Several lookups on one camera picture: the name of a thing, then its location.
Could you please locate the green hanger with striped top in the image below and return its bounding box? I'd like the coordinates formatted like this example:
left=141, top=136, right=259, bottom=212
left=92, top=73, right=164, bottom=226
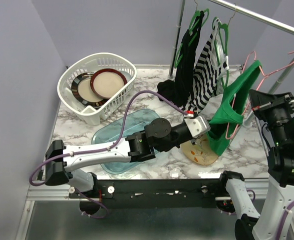
left=211, top=4, right=230, bottom=88

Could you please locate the green hanger with black top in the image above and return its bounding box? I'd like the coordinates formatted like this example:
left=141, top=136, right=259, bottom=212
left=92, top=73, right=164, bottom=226
left=174, top=1, right=210, bottom=68

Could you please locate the black white striped tank top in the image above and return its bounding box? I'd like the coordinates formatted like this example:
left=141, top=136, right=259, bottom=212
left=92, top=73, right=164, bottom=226
left=182, top=24, right=229, bottom=112

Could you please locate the white plastic dish basket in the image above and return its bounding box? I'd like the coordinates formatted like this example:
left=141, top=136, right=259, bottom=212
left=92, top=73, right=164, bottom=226
left=57, top=52, right=137, bottom=125

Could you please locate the green tank top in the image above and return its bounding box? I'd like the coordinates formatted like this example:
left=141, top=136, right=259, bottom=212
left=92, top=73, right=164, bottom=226
left=207, top=60, right=261, bottom=156

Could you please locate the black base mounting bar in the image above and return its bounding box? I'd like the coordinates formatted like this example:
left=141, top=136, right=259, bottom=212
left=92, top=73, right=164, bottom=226
left=69, top=174, right=237, bottom=210

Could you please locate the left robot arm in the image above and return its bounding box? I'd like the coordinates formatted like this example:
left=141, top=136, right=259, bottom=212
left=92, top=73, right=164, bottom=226
left=45, top=116, right=210, bottom=198

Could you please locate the pink wire hanger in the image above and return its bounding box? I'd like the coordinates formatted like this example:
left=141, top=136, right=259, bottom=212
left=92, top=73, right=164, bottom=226
left=225, top=51, right=294, bottom=140

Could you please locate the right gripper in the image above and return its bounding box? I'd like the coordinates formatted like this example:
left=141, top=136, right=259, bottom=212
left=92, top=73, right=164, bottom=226
left=250, top=88, right=294, bottom=144

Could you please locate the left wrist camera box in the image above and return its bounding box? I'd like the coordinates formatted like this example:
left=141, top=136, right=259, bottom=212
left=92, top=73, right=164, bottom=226
left=184, top=111, right=211, bottom=138

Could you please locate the black rimmed plate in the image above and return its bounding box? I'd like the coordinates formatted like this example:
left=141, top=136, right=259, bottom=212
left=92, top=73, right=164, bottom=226
left=71, top=72, right=107, bottom=108

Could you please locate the red rimmed plate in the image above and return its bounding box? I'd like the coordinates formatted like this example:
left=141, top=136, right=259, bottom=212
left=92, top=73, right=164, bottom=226
left=90, top=68, right=127, bottom=99

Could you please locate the metal clothes rack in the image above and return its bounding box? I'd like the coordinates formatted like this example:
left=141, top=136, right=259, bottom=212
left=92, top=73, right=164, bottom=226
left=168, top=0, right=294, bottom=94

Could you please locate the beige bird pattern plate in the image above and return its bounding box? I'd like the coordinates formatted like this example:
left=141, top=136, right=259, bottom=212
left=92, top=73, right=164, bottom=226
left=180, top=135, right=219, bottom=166

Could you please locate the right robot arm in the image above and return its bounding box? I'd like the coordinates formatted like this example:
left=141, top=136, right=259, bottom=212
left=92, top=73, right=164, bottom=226
left=217, top=90, right=294, bottom=240

